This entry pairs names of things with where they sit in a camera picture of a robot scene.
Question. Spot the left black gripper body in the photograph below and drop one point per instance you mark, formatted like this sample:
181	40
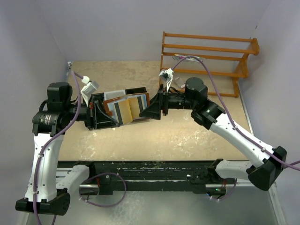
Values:
90	120

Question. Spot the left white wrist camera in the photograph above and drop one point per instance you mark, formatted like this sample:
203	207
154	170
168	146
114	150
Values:
89	88

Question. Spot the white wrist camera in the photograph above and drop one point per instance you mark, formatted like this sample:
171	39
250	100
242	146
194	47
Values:
167	76
89	88

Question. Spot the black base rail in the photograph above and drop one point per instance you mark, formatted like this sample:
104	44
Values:
197	177

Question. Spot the orange wooden rack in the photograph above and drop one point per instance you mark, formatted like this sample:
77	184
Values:
224	57

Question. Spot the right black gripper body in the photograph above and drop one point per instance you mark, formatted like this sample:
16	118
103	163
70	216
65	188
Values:
165	101

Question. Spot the brown leather card holder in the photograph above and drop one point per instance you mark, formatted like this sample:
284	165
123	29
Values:
138	102

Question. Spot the coloured markers on rack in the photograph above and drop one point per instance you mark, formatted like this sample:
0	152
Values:
188	58

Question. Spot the gold credit card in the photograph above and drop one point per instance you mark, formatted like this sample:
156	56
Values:
123	112

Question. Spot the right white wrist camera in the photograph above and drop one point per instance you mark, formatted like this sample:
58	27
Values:
167	76

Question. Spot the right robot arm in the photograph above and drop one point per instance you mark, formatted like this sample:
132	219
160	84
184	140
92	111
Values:
264	162

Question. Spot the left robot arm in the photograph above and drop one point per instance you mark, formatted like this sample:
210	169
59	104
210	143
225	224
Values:
46	195

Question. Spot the black right bin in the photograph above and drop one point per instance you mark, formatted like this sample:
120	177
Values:
135	90

